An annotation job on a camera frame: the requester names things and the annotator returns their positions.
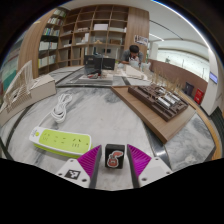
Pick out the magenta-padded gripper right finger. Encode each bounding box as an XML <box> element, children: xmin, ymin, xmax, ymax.
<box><xmin>126</xmin><ymin>143</ymin><xmax>174</xmax><ymax>189</ymax></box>

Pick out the person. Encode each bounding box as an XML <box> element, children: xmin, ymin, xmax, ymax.
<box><xmin>120</xmin><ymin>44</ymin><xmax>145</xmax><ymax>70</ymax></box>

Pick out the brown model on wooden board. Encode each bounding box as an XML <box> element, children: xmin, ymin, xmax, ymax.
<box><xmin>111</xmin><ymin>71</ymin><xmax>197</xmax><ymax>145</ymax></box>

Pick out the white and green power strip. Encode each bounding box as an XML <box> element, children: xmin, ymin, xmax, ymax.
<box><xmin>28</xmin><ymin>126</ymin><xmax>93</xmax><ymax>159</ymax></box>

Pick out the small white paper model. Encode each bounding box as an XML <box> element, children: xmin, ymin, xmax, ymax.
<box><xmin>122</xmin><ymin>64</ymin><xmax>148</xmax><ymax>81</ymax></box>

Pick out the wall screen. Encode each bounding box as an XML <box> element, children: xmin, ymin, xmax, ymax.
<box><xmin>208</xmin><ymin>71</ymin><xmax>220</xmax><ymax>85</ymax></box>

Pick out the wooden shelf unit with books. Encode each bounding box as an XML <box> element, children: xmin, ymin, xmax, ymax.
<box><xmin>36</xmin><ymin>7</ymin><xmax>66</xmax><ymax>76</ymax></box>

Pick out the white architectural model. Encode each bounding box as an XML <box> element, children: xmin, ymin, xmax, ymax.
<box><xmin>0</xmin><ymin>59</ymin><xmax>58</xmax><ymax>127</ymax></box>

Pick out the wooden display shelf unit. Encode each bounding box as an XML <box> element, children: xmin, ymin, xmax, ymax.
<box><xmin>57</xmin><ymin>4</ymin><xmax>130</xmax><ymax>68</ymax></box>

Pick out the black charger with red print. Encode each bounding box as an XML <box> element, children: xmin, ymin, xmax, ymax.
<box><xmin>104</xmin><ymin>143</ymin><xmax>126</xmax><ymax>170</ymax></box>

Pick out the black architectural model on base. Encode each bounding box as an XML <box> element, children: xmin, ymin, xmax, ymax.
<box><xmin>67</xmin><ymin>53</ymin><xmax>116</xmax><ymax>89</ymax></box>

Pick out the wall poster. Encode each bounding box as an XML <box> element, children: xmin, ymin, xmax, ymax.
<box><xmin>133</xmin><ymin>33</ymin><xmax>150</xmax><ymax>47</ymax></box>

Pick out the white coiled power cable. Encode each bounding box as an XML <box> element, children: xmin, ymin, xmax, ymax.
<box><xmin>37</xmin><ymin>92</ymin><xmax>74</xmax><ymax>130</ymax></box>

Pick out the tall bookshelf with colourful books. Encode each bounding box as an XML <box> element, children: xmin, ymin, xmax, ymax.
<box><xmin>0</xmin><ymin>33</ymin><xmax>27</xmax><ymax>98</ymax></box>

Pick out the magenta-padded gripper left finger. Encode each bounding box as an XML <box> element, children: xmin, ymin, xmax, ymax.
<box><xmin>55</xmin><ymin>144</ymin><xmax>103</xmax><ymax>190</ymax></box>

